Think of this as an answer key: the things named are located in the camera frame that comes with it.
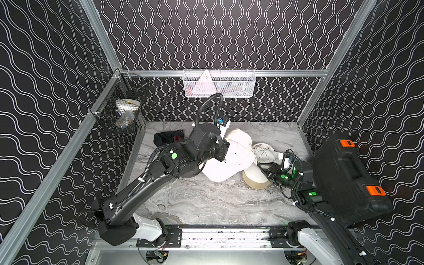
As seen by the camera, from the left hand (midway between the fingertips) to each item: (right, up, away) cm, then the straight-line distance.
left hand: (226, 137), depth 62 cm
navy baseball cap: (-34, 0, +35) cm, 49 cm away
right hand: (+17, -13, +15) cm, 26 cm away
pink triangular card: (-9, +29, +28) cm, 41 cm away
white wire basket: (+6, +35, +41) cm, 54 cm away
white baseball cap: (+17, -21, +28) cm, 39 cm away
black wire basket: (-51, +15, +19) cm, 57 cm away
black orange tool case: (+51, -20, +9) cm, 56 cm away
